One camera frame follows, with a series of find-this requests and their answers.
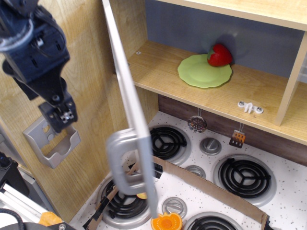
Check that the front left stove burner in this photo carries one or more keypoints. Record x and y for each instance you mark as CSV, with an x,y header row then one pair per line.
x,y
126,212

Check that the red toy strawberry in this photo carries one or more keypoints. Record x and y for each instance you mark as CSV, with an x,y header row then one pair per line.
x,y
219,56

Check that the black equipment on left edge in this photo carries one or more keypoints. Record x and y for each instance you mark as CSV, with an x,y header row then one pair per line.
x,y
9,174

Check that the orange toy pumpkin half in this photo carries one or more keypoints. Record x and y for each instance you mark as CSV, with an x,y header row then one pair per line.
x,y
171,221

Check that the silver toy microwave door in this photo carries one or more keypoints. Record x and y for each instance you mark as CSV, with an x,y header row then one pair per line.
x,y
137,137

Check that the front right stove burner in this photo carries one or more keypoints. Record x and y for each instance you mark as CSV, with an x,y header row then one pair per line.
x,y
211,221

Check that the silver front stove knob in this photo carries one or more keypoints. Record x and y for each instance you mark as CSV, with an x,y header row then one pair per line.
x,y
175,205

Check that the hanging toy spatula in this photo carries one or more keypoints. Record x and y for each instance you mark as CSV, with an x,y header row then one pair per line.
x,y
238,137

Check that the silver back stove knob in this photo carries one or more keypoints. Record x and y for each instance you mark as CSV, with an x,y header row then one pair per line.
x,y
210,146

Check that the silver middle stove knob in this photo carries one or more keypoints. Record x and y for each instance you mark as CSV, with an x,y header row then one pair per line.
x,y
197,170

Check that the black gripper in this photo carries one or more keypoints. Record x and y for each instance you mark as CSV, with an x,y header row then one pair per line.
x,y
34,47

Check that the orange toy food piece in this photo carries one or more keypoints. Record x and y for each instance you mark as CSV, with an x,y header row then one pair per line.
x,y
49,218

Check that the back right stove burner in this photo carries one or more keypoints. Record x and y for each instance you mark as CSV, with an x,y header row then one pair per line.
x,y
247,177

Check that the red yellow toy fruit piece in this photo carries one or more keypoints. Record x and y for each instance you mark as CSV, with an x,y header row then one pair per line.
x,y
142,195

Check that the hanging silver toy strainer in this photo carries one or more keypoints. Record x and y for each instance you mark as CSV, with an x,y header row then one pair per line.
x,y
197,123

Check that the white door latch clip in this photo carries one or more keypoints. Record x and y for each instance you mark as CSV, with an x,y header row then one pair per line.
x,y
250,107

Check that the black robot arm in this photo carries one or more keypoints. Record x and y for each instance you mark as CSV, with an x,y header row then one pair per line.
x,y
34,47

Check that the grey wall phone holder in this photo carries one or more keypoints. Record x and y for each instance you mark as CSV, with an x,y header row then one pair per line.
x,y
40,134

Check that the green toy plate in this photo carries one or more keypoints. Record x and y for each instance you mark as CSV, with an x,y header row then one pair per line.
x,y
196,71

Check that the stove burner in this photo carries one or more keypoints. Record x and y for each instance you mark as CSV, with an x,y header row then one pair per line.
x,y
126,212
211,221
170,144
247,177

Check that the silver stove knob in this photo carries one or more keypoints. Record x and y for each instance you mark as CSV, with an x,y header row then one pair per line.
x,y
175,205
197,170
210,146

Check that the back left stove burner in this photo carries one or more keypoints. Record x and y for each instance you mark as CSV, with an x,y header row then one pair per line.
x,y
170,144

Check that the brown cardboard barrier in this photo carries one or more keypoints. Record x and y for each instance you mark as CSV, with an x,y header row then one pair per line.
x,y
199,195

